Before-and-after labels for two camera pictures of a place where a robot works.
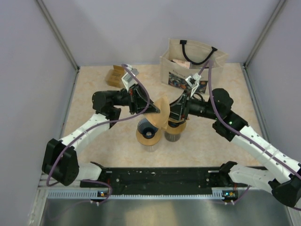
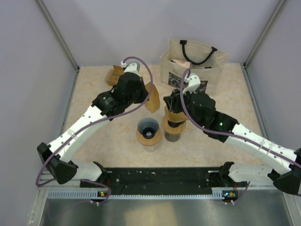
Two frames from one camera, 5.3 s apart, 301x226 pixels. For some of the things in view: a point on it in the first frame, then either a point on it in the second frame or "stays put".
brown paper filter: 160,119 → 153,104
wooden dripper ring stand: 176,126 stays put
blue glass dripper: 146,129 stays put
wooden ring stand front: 148,141 stays put
